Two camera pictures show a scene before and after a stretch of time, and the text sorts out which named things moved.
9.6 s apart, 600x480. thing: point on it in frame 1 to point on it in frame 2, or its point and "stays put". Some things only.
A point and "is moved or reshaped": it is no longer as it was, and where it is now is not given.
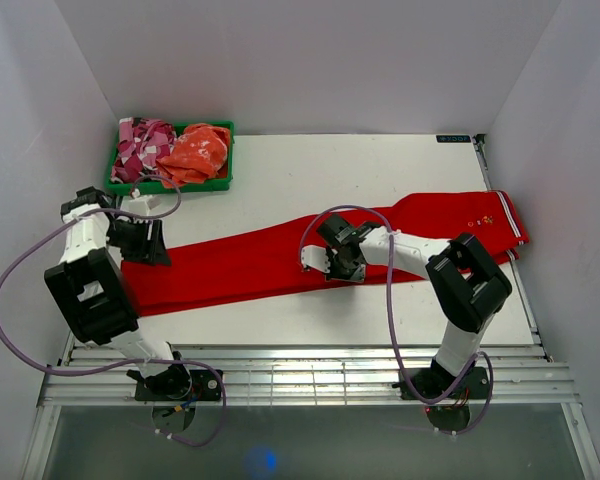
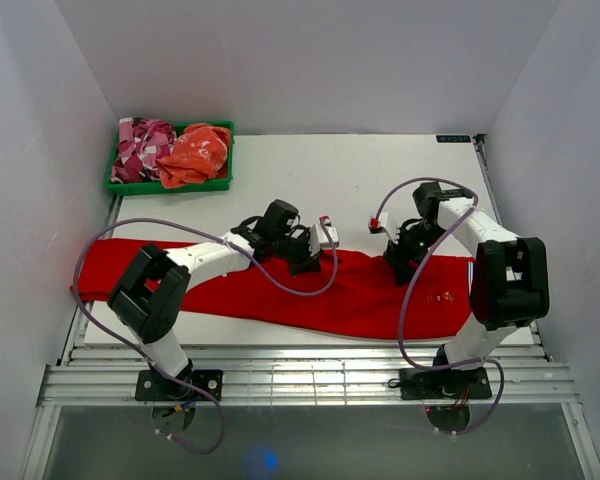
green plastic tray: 152,186 stays put
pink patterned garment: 141,142 stays put
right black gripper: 358,276 to 398,255
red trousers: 269,267 is moved or reshaped
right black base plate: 432,383 stays put
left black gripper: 149,251 to 307,264
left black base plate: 206,386 stays put
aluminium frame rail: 311,376 stays put
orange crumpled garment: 198,155 stays put
